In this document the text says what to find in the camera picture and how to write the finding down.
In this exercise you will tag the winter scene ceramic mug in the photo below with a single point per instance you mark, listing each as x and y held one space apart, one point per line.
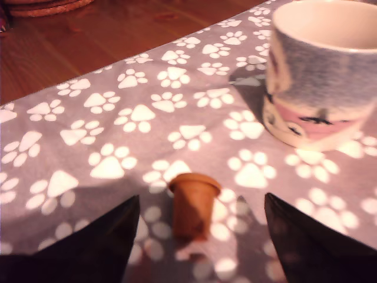
318 76

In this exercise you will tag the brown coffee capsule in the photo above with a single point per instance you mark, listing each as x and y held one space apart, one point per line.
193 212

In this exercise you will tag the grey paw-print cloth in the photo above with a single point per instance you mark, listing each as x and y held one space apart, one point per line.
88 141

